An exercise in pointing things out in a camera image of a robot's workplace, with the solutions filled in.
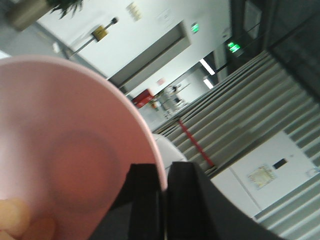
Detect red bin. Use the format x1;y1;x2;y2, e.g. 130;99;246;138
131;89;154;109

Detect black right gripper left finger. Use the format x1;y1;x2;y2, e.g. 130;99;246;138
89;163;165;240

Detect orange ham slices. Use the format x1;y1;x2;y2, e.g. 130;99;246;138
0;198;56;240

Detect pink bowl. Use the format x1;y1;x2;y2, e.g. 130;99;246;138
0;55;168;240

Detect red barrier tape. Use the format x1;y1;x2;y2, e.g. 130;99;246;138
177;119;215;167

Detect standing person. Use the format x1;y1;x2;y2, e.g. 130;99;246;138
162;83;185;113

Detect yellow caution sign stand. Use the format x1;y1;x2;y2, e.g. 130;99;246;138
62;17;119;59

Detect left grey chair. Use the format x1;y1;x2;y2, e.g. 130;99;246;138
152;133;188;174

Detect potted plant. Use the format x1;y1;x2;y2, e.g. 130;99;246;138
5;0;83;32

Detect white cabinet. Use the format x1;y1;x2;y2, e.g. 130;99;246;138
211;131;320;218

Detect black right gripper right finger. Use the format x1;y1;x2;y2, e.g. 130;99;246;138
167;162;280;240

